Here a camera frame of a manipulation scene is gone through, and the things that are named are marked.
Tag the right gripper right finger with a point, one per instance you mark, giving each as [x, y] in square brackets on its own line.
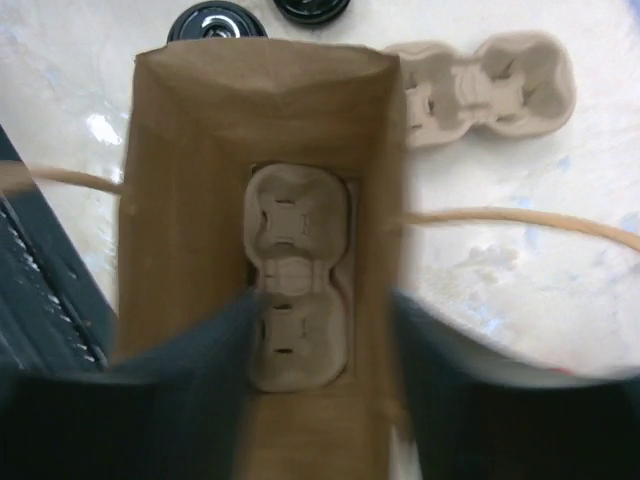
[477, 413]

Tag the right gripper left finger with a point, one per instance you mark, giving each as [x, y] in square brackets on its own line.
[174, 412]

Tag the cardboard cup carrier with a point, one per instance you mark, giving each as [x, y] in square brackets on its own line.
[296, 221]

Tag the green paper bag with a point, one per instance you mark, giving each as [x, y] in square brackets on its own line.
[206, 115]

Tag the black cup lid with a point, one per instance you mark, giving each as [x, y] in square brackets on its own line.
[215, 19]

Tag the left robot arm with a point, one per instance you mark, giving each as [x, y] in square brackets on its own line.
[54, 317]

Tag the stack of cup carriers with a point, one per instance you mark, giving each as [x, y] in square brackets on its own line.
[515, 85]

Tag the stack of black lids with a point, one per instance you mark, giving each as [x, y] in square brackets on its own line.
[311, 12]

